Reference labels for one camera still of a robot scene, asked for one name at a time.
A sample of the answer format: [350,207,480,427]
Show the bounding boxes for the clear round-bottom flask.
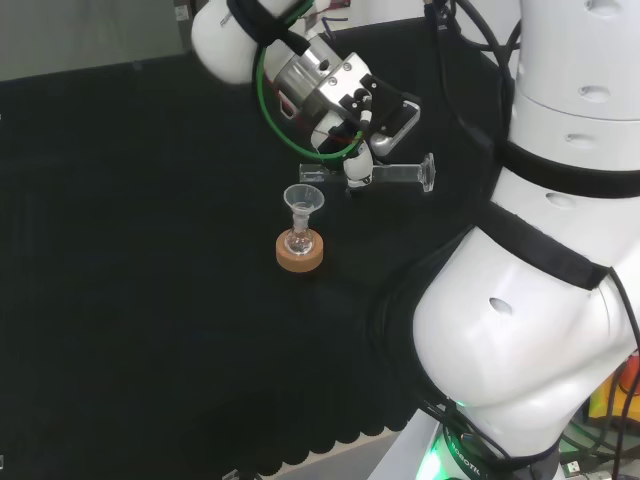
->
[284,219,315,259]

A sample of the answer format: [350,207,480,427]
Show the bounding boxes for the green cable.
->
[254,0,370,162]

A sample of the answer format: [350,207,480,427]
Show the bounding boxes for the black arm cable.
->
[422,0,524,151]

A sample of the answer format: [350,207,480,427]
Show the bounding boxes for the yellow box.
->
[585,349,640,422]

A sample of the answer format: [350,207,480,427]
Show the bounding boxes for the clear plastic funnel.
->
[282,183,326,227]

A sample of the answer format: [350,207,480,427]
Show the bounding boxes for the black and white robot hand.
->
[309,112,376,197]

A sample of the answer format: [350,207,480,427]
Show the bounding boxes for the black bench cloth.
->
[0,22,507,480]

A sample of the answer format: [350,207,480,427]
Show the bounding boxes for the cork ring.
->
[274,226,326,275]

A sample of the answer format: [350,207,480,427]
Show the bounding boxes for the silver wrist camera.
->
[338,73,422,156]

